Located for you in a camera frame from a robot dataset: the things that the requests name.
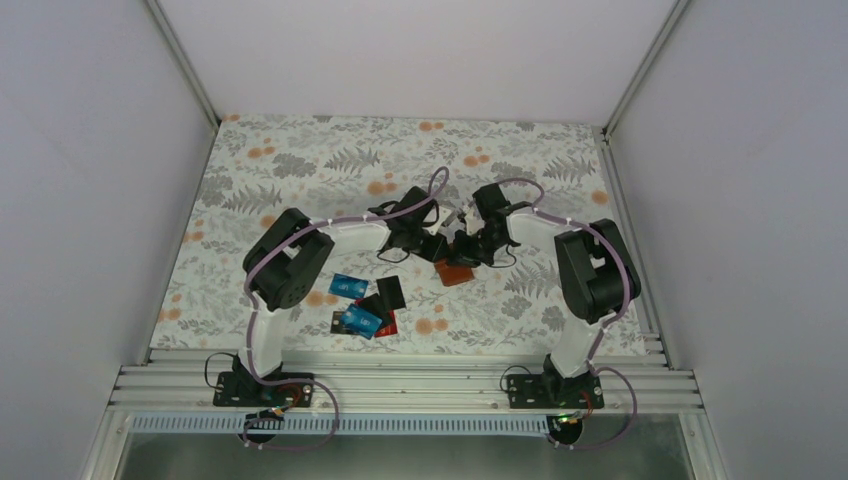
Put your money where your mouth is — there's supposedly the brown leather card holder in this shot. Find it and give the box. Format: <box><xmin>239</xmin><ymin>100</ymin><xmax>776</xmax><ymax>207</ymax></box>
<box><xmin>434</xmin><ymin>259</ymin><xmax>474</xmax><ymax>287</ymax></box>

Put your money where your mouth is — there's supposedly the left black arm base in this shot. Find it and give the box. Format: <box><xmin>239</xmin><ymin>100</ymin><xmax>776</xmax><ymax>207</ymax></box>
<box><xmin>212</xmin><ymin>369</ymin><xmax>315</xmax><ymax>408</ymax></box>

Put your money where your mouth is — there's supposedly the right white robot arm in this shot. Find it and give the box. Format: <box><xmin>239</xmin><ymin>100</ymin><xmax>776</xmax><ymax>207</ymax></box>
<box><xmin>447</xmin><ymin>183</ymin><xmax>641</xmax><ymax>407</ymax></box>

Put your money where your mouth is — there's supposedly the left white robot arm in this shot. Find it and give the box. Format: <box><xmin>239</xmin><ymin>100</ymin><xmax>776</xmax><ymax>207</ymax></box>
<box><xmin>238</xmin><ymin>187</ymin><xmax>449</xmax><ymax>405</ymax></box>

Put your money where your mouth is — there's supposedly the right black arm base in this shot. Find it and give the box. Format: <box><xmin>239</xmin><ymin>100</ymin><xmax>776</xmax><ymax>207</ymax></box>
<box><xmin>502</xmin><ymin>372</ymin><xmax>605</xmax><ymax>410</ymax></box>

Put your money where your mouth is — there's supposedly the black card top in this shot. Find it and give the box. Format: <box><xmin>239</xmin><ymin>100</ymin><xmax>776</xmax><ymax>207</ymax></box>
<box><xmin>377</xmin><ymin>275</ymin><xmax>407</xmax><ymax>311</ymax></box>

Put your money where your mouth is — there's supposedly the blue card upper left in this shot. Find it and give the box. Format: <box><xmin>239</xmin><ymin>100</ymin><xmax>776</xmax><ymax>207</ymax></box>
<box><xmin>328</xmin><ymin>273</ymin><xmax>369</xmax><ymax>300</ymax></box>

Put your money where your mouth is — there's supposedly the blue card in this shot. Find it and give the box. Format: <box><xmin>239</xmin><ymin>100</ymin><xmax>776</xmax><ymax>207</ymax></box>
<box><xmin>328</xmin><ymin>273</ymin><xmax>369</xmax><ymax>300</ymax></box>
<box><xmin>341</xmin><ymin>304</ymin><xmax>383</xmax><ymax>339</ymax></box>

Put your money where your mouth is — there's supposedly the black card centre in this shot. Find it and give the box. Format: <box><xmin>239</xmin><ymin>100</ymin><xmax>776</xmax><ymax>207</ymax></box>
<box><xmin>354</xmin><ymin>294</ymin><xmax>391</xmax><ymax>323</ymax></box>

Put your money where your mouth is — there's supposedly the red card centre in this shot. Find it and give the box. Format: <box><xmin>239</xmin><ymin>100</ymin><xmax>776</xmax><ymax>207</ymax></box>
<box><xmin>374</xmin><ymin>311</ymin><xmax>398</xmax><ymax>338</ymax></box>

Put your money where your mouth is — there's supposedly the blue card lower left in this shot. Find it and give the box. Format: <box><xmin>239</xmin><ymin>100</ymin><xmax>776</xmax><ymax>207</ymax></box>
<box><xmin>341</xmin><ymin>304</ymin><xmax>383</xmax><ymax>339</ymax></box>

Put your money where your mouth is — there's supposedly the black VIP card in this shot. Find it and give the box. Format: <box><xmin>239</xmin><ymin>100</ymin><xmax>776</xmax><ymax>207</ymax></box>
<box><xmin>330</xmin><ymin>311</ymin><xmax>352</xmax><ymax>335</ymax></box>

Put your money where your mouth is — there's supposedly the floral patterned table mat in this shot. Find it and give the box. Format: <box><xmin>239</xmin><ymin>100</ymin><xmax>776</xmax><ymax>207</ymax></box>
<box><xmin>151</xmin><ymin>114</ymin><xmax>612</xmax><ymax>355</ymax></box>

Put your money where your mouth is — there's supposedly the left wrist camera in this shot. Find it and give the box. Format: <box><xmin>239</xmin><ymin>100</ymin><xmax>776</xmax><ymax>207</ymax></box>
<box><xmin>425</xmin><ymin>206</ymin><xmax>457</xmax><ymax>234</ymax></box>

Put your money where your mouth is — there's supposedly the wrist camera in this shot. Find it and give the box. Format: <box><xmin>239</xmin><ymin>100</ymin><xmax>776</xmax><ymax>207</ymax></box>
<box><xmin>458</xmin><ymin>204</ymin><xmax>485</xmax><ymax>236</ymax></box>
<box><xmin>425</xmin><ymin>206</ymin><xmax>457</xmax><ymax>234</ymax></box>

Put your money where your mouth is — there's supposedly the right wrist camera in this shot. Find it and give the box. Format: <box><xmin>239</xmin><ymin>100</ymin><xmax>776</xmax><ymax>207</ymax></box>
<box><xmin>458</xmin><ymin>204</ymin><xmax>485</xmax><ymax>236</ymax></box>

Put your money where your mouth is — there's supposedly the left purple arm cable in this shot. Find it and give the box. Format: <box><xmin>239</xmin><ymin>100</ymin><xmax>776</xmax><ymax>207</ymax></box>
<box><xmin>242</xmin><ymin>166</ymin><xmax>450</xmax><ymax>453</ymax></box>

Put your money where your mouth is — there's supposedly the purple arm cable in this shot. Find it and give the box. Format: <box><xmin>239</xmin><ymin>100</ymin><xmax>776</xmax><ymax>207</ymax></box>
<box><xmin>495</xmin><ymin>178</ymin><xmax>639</xmax><ymax>452</ymax></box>
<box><xmin>242</xmin><ymin>166</ymin><xmax>450</xmax><ymax>453</ymax></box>

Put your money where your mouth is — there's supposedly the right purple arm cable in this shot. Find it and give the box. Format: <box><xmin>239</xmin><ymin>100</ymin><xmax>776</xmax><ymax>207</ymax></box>
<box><xmin>495</xmin><ymin>178</ymin><xmax>639</xmax><ymax>452</ymax></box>

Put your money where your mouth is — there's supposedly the aluminium rail frame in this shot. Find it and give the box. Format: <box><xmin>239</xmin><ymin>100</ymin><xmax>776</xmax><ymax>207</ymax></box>
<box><xmin>108</xmin><ymin>349</ymin><xmax>704</xmax><ymax>414</ymax></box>

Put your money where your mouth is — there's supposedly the slotted grey cable duct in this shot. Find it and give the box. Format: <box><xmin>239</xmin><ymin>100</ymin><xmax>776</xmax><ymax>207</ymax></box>
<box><xmin>129</xmin><ymin>412</ymin><xmax>549</xmax><ymax>437</ymax></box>

